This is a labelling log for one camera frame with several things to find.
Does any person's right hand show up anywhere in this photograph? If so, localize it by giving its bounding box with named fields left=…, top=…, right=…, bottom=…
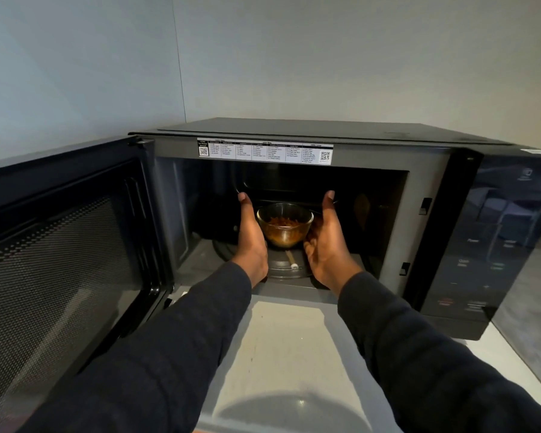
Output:
left=303, top=190, right=364, bottom=297

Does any person's left hand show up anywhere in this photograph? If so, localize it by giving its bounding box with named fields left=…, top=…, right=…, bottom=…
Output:
left=230, top=192, right=270, bottom=288

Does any clear glass bowl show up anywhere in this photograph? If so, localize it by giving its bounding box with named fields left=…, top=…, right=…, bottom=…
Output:
left=256, top=203, right=315, bottom=249

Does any person's right forearm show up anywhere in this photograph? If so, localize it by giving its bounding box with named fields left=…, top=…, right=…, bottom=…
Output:
left=337, top=271, right=541, bottom=433

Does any person's left forearm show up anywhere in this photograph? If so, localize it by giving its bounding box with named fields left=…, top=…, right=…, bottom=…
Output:
left=16, top=261, right=253, bottom=433

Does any orange-brown food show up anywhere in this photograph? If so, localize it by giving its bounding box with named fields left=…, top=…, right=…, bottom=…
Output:
left=265, top=215, right=304, bottom=245

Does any black microwave oven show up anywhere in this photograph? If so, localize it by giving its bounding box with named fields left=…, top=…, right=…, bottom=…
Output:
left=129, top=117, right=541, bottom=341

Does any white instruction label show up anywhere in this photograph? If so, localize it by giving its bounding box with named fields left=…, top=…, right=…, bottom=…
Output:
left=197, top=138, right=334, bottom=166

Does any glass microwave turntable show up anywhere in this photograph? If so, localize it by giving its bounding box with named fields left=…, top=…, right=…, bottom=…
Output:
left=213, top=239, right=318, bottom=280

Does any black microwave door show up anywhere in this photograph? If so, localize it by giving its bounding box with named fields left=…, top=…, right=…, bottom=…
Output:
left=0, top=136, right=174, bottom=433

